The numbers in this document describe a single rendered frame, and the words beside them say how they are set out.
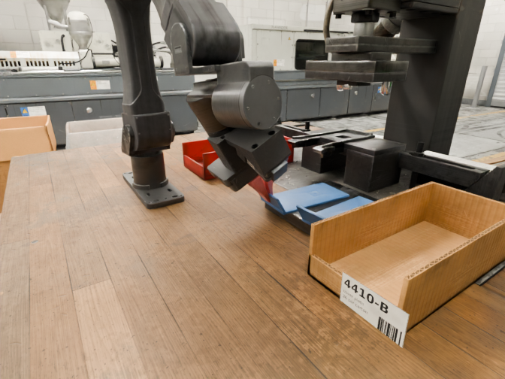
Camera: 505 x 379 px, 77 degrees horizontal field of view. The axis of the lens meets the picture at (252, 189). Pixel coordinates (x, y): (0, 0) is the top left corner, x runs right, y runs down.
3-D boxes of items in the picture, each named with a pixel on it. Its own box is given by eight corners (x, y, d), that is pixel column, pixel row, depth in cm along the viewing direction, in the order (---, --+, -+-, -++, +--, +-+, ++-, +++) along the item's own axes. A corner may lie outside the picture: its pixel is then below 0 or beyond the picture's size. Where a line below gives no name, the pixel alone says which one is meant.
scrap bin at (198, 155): (183, 166, 78) (181, 142, 76) (266, 151, 91) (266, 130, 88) (204, 180, 69) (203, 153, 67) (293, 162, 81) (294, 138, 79)
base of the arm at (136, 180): (149, 137, 71) (116, 142, 68) (182, 159, 56) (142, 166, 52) (153, 171, 74) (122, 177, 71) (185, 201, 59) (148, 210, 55)
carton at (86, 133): (73, 174, 300) (61, 120, 281) (138, 165, 327) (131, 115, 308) (75, 200, 244) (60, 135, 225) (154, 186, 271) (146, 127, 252)
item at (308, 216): (294, 222, 47) (295, 204, 46) (358, 198, 55) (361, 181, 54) (332, 243, 41) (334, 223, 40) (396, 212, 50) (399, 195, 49)
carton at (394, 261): (306, 280, 39) (310, 223, 36) (421, 225, 52) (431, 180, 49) (400, 355, 29) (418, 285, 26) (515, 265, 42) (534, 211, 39)
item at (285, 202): (253, 200, 54) (253, 184, 53) (322, 184, 61) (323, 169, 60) (276, 216, 48) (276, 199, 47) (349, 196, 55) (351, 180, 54)
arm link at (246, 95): (294, 124, 38) (291, 10, 34) (237, 134, 32) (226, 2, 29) (234, 120, 46) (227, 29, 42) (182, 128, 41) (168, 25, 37)
